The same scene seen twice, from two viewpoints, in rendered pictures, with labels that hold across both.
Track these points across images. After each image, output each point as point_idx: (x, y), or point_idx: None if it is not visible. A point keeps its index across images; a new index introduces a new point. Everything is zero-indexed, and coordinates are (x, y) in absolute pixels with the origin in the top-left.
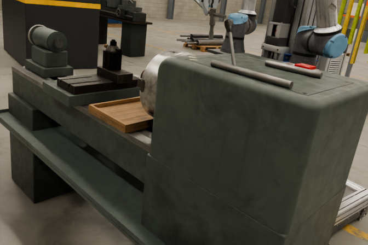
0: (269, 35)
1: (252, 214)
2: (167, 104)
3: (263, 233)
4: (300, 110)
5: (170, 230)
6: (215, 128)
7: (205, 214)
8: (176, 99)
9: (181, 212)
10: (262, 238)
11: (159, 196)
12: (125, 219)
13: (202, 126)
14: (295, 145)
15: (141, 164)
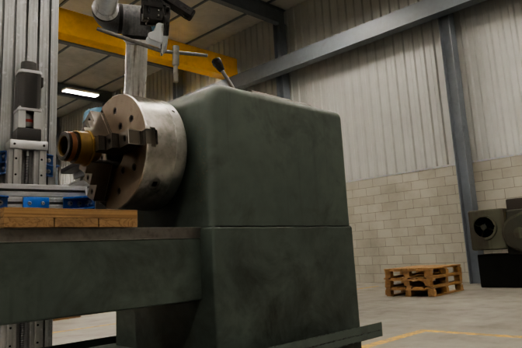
0: (22, 127)
1: (331, 222)
2: (234, 140)
3: (341, 234)
4: (335, 118)
5: (266, 319)
6: (289, 152)
7: (299, 256)
8: (245, 131)
9: (275, 278)
10: (342, 240)
11: (243, 281)
12: None
13: (277, 154)
14: (340, 145)
15: (174, 270)
